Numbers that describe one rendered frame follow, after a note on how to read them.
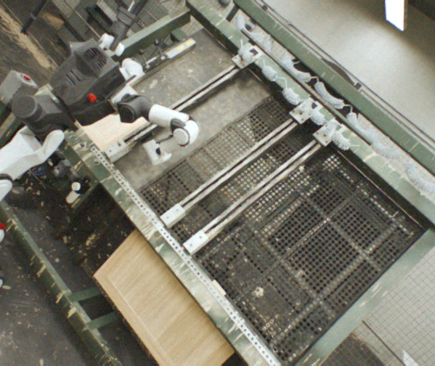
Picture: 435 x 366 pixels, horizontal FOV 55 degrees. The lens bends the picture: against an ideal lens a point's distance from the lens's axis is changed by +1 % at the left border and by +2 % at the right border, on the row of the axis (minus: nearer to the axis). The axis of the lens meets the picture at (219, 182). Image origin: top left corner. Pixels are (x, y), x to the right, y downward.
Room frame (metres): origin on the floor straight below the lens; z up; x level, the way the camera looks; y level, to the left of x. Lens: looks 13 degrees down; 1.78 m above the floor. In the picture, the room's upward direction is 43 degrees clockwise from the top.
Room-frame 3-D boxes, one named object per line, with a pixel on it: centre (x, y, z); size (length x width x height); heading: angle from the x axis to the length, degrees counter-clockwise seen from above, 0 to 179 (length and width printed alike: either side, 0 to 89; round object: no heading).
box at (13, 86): (2.23, 1.19, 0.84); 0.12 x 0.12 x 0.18; 73
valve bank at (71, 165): (2.17, 0.75, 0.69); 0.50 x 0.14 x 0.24; 73
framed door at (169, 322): (2.19, -0.25, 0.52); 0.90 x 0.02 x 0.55; 73
